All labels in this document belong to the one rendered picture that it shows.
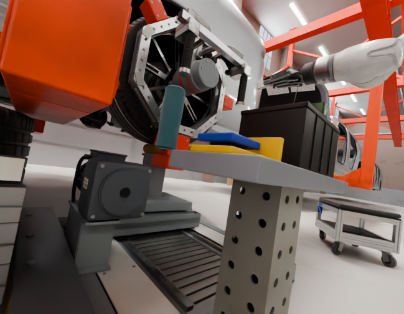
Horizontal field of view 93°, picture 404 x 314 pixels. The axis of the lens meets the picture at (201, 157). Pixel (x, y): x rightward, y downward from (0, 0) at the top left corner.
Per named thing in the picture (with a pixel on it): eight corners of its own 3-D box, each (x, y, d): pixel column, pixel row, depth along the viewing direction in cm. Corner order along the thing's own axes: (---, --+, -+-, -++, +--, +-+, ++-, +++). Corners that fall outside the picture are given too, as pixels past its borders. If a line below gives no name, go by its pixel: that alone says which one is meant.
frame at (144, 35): (209, 144, 118) (223, 59, 121) (217, 144, 113) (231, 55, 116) (120, 118, 81) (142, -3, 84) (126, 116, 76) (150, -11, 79)
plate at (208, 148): (223, 158, 35) (224, 152, 35) (263, 162, 29) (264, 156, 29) (189, 150, 29) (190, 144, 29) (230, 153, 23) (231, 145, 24)
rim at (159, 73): (165, 147, 126) (200, 92, 143) (187, 149, 109) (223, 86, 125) (95, 91, 96) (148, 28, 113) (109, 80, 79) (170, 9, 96)
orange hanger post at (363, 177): (325, 183, 371) (340, 61, 385) (372, 190, 321) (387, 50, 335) (323, 182, 360) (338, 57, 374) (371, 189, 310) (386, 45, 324)
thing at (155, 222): (165, 210, 137) (167, 197, 137) (198, 228, 110) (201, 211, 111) (86, 214, 103) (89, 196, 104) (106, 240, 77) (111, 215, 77)
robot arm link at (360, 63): (330, 81, 61) (341, 88, 70) (400, 68, 50) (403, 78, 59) (332, 45, 60) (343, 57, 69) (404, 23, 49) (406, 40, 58)
